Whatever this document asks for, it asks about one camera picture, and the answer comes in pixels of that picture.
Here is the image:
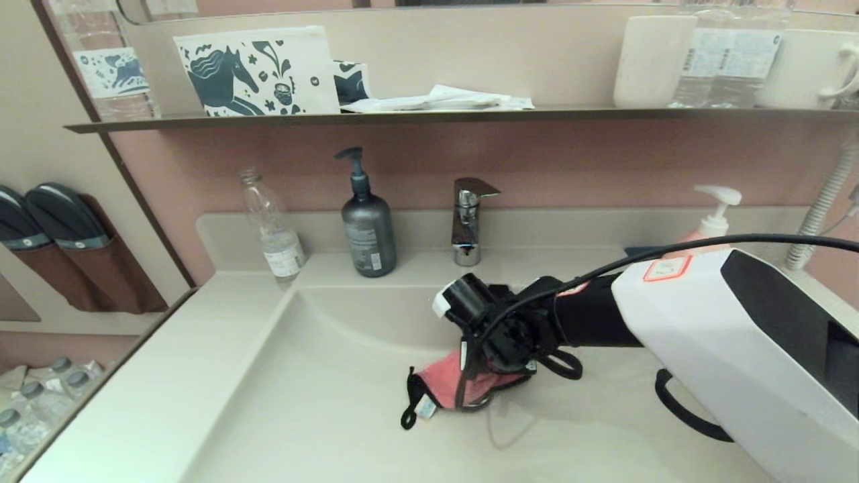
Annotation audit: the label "white horse print pouch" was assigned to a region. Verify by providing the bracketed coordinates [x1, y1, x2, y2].
[173, 25, 341, 117]

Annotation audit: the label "uncapped clear plastic bottle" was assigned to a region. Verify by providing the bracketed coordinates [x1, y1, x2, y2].
[240, 168, 307, 286]

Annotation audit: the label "clear water bottle white label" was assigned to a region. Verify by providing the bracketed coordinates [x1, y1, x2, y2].
[669, 0, 730, 108]
[713, 0, 793, 108]

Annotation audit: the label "slippers in brown holder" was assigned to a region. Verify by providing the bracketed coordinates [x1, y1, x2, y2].
[0, 195, 170, 316]

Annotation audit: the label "white cup without handle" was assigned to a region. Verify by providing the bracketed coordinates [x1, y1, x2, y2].
[612, 14, 697, 109]

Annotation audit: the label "chrome faucet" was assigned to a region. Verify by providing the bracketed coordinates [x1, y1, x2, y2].
[451, 177, 501, 267]

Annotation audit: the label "dark grey slipper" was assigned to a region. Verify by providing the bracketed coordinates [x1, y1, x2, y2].
[25, 182, 112, 251]
[0, 186, 54, 252]

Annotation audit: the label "white mug with handle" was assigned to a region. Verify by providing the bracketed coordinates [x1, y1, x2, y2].
[757, 28, 859, 110]

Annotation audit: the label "white plastic packet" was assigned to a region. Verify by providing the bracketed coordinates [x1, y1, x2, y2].
[340, 95, 511, 113]
[429, 84, 536, 110]

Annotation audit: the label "small capped water bottle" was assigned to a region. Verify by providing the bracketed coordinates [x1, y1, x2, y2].
[50, 357, 85, 390]
[67, 370, 105, 403]
[0, 409, 51, 474]
[20, 381, 76, 433]

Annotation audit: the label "grey pump soap bottle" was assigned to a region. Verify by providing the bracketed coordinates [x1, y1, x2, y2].
[334, 146, 397, 278]

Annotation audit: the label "white coiled hose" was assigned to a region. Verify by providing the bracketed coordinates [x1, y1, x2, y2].
[785, 144, 859, 272]

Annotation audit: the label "thin metal wall shelf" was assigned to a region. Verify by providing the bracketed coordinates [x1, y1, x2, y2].
[64, 105, 859, 134]

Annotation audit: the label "white ceramic sink basin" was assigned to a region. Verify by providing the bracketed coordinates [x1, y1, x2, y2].
[180, 282, 782, 483]

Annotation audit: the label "clear bottle blue print label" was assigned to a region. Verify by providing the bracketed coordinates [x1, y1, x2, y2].
[48, 0, 160, 122]

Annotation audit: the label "pink fluffy cloth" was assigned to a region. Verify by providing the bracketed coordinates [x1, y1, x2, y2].
[401, 349, 532, 431]

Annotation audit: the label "small dark patterned pouch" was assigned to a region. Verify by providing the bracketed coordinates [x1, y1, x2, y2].
[331, 60, 370, 105]

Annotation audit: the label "pink pump soap bottle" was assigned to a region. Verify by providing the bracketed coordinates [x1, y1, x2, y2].
[676, 185, 743, 259]

